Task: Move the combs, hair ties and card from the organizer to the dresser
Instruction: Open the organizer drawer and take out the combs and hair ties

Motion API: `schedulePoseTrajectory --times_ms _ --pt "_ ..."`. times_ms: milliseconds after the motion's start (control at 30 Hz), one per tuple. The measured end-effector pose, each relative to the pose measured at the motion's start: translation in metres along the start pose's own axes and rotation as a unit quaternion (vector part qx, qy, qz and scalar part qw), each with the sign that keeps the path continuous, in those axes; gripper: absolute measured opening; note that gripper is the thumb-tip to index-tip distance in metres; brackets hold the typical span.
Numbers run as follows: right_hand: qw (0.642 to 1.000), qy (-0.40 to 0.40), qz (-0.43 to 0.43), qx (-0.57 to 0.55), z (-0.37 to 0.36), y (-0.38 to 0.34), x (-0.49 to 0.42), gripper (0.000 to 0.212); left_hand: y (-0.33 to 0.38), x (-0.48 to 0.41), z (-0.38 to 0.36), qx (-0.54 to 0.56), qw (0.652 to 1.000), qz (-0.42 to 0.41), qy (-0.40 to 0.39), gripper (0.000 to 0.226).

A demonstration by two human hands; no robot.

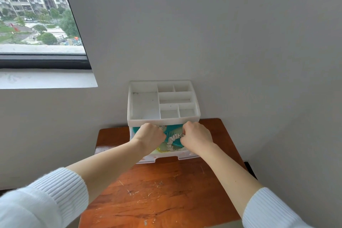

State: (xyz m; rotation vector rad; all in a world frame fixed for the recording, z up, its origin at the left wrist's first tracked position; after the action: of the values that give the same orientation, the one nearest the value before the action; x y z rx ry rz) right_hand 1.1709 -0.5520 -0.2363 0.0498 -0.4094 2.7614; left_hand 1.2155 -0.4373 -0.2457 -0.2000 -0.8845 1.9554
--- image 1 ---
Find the white fluffy hair scrunchie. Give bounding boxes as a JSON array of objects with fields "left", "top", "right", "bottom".
[{"left": 166, "top": 133, "right": 185, "bottom": 152}]

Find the person's right forearm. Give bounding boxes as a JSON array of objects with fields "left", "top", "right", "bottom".
[{"left": 197, "top": 144, "right": 313, "bottom": 228}]

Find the teal wide tooth comb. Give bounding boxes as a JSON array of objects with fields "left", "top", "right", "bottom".
[{"left": 161, "top": 125, "right": 185, "bottom": 149}]

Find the white plastic drawer organizer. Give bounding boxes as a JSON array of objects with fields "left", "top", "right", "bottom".
[{"left": 127, "top": 80, "right": 201, "bottom": 165}]

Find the person's right hand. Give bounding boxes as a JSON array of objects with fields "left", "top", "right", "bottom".
[{"left": 180, "top": 121, "right": 217, "bottom": 157}]

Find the black framed window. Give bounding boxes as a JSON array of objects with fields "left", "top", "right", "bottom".
[{"left": 0, "top": 0, "right": 92, "bottom": 70}]

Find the small brown wooden table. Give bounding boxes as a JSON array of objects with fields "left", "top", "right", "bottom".
[{"left": 79, "top": 118, "right": 248, "bottom": 228}]

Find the white window sill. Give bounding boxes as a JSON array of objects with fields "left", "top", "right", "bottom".
[{"left": 0, "top": 69, "right": 98, "bottom": 90}]

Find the person's left hand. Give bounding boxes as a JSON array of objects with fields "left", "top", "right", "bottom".
[{"left": 131, "top": 123, "right": 167, "bottom": 157}]

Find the person's left forearm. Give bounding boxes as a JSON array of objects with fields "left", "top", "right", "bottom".
[{"left": 0, "top": 139, "right": 150, "bottom": 228}]

